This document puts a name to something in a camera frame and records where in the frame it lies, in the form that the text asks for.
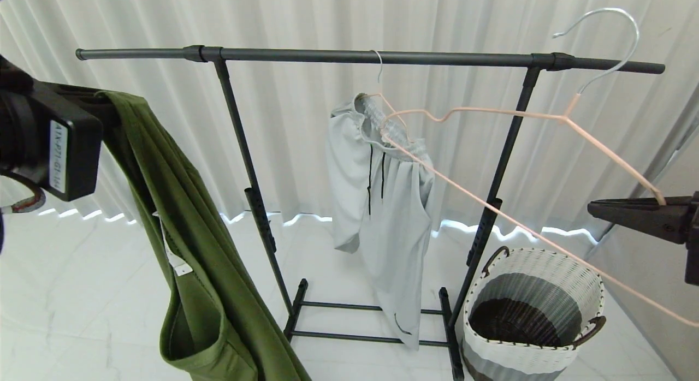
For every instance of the black clothes rack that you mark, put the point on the black clothes rack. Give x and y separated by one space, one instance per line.
327 56

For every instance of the white curtain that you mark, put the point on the white curtain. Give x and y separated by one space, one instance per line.
306 141

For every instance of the pink clothes hanger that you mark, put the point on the pink clothes hanger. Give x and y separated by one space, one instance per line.
600 147
379 70

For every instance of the pale grey shorts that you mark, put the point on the pale grey shorts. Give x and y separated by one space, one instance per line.
393 233

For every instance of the white laundry basket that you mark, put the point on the white laundry basket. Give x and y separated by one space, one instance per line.
546 261

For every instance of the green garment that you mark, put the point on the green garment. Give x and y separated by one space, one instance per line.
191 233

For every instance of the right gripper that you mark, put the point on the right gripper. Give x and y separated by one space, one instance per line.
693 239

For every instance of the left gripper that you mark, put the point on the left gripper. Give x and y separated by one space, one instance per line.
71 152

